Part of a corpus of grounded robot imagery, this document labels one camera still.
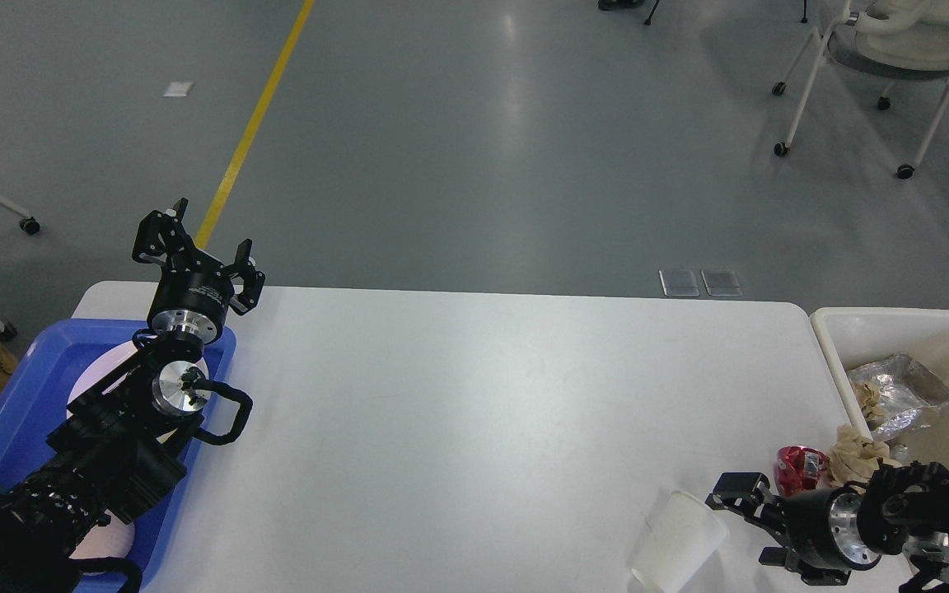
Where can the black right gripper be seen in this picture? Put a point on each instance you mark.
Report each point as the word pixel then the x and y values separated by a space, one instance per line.
pixel 821 525

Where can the pink plate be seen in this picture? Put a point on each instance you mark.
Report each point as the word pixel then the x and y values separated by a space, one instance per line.
pixel 104 362

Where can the right metal floor plate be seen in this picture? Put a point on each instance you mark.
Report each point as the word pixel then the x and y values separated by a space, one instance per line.
pixel 722 283

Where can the aluminium foil tray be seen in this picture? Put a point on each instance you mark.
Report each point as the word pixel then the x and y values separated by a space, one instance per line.
pixel 913 396

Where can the metal floor plate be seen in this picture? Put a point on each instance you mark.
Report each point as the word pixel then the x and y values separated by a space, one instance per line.
pixel 722 283
pixel 679 283

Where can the blue plastic tray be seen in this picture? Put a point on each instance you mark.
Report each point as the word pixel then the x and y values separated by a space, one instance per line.
pixel 35 403

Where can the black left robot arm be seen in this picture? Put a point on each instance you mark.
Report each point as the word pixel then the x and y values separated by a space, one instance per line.
pixel 118 455

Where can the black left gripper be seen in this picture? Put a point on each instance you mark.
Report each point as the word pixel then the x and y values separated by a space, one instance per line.
pixel 184 300

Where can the brown paper ball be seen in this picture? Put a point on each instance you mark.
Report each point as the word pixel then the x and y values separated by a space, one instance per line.
pixel 856 458
pixel 869 398

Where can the white office chair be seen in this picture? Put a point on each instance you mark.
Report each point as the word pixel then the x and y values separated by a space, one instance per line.
pixel 898 41

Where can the red can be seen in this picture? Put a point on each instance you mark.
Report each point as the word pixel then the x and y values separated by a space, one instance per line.
pixel 799 469

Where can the left metal floor plate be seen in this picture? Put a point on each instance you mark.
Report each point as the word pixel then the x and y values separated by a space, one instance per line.
pixel 679 283

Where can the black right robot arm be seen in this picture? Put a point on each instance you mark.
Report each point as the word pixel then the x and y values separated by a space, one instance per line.
pixel 905 512

